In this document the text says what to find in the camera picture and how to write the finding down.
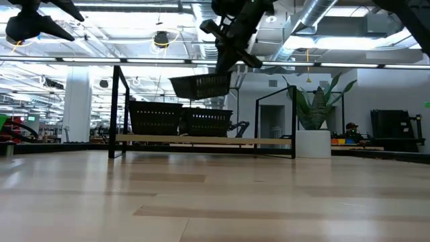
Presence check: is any snake plant in white pot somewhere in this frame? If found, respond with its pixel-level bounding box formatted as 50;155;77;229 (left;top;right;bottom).
282;71;357;159

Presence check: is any wooden shelf with black frame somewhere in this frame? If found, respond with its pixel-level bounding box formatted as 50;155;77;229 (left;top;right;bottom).
107;65;297;160

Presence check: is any yellow hanging cord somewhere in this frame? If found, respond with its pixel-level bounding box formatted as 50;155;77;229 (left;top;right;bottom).
304;48;312;84

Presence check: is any light wooden workbench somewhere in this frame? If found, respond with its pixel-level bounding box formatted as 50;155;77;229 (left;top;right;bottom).
331;145;386;151

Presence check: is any black equipment cabinet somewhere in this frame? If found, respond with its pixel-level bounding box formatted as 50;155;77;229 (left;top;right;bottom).
370;109;427;153

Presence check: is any silver spiral ventilation duct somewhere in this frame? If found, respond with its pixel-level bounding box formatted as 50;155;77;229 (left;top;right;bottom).
191;0;230;112
271;0;339;63

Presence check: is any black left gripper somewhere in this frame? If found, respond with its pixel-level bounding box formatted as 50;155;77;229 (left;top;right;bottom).
5;0;85;42

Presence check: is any long horizontal light bar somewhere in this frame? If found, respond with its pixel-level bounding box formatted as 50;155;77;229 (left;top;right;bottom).
0;56;430;70

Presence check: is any black round ceiling camera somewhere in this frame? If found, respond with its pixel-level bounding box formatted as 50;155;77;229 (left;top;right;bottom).
154;30;171;49

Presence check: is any person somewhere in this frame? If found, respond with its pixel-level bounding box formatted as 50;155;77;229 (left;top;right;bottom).
342;122;366;145

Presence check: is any black aluminium rig frame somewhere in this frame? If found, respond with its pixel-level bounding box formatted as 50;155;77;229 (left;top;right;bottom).
0;140;430;165

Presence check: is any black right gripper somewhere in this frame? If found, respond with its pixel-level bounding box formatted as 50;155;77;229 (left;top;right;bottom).
216;0;275;73

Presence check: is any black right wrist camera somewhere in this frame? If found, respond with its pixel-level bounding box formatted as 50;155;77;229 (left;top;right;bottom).
200;18;225;41

